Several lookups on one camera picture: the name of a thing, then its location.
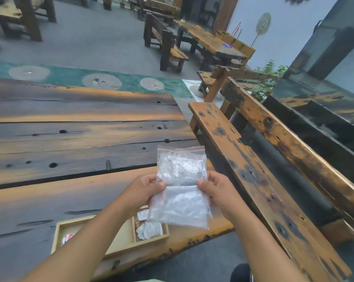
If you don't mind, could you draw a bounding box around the person's left forearm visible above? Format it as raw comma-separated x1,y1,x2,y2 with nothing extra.
21,202,136,282

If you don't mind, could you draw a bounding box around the black lined metal bin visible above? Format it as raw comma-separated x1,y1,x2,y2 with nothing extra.
229,263,254,282

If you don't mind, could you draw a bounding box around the green leafy plant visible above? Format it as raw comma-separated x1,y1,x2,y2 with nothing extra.
244,60,288,102

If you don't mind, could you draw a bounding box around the round pale fan ornament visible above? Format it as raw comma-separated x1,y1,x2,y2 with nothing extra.
250,12,272,47

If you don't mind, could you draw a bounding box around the person's right hand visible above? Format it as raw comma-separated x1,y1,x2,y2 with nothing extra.
196,170,245,222

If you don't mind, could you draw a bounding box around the pile of white sachets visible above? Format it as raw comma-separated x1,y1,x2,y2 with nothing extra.
135,208,163,240

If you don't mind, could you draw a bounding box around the round stone floor disc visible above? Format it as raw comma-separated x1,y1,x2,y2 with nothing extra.
139,78,165,91
8,65,50,82
82,73,123,91

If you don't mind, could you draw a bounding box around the wooden three-compartment tray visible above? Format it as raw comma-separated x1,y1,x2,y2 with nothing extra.
51,205,170,259

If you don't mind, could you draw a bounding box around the person's right forearm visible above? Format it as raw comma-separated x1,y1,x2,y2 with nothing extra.
227,205,308,282

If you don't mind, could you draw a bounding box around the long rustic wooden bench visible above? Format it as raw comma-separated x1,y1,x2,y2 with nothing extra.
188,76,354,282

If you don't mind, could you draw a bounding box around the person's left hand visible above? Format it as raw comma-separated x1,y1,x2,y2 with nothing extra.
118,173,167,218

